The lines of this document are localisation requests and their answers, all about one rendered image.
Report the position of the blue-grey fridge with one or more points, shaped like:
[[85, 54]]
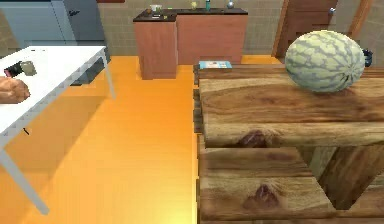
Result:
[[50, 23]]

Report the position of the dark blue mug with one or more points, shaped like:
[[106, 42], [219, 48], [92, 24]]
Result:
[[367, 57]]

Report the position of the clear glass bowl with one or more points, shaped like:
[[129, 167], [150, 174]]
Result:
[[156, 8]]

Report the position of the pale green striped watermelon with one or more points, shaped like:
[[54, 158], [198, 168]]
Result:
[[325, 61]]

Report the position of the dark small item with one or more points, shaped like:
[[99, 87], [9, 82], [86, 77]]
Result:
[[148, 11]]

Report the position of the brown cabinet with dark top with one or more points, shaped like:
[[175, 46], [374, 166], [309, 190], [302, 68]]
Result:
[[193, 40]]

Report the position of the silver round ball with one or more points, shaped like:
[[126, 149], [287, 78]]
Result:
[[230, 5]]

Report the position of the yellow-green small cup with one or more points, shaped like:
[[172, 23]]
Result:
[[194, 5]]

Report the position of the teal bottle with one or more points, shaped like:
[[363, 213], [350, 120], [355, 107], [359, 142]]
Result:
[[208, 5]]

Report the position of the light blue book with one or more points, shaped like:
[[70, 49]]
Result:
[[215, 64]]

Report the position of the brown wooden room door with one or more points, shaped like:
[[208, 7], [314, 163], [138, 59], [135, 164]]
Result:
[[308, 23]]

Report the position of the white table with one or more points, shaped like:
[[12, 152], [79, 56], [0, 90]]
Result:
[[53, 86]]

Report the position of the brown bread loaf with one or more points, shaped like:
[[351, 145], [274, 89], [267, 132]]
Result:
[[11, 90]]

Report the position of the brown wooden table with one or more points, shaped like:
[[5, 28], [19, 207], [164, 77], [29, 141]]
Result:
[[286, 106]]

